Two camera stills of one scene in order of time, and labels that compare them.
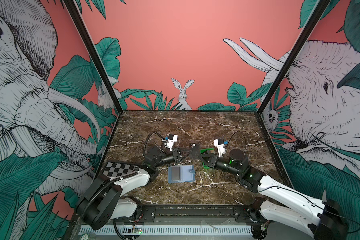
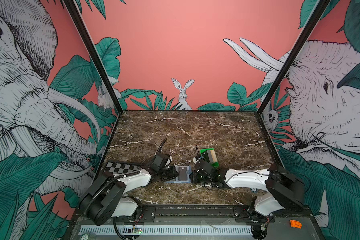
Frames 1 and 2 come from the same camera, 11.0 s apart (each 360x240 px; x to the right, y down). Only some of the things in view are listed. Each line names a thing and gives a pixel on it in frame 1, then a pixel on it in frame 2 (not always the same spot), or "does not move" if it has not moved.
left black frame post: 94,52 does not move
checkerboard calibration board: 116,170 does not move
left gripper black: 176,151 to 173,175
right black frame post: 316,18 does not move
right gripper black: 215,161 to 194,180
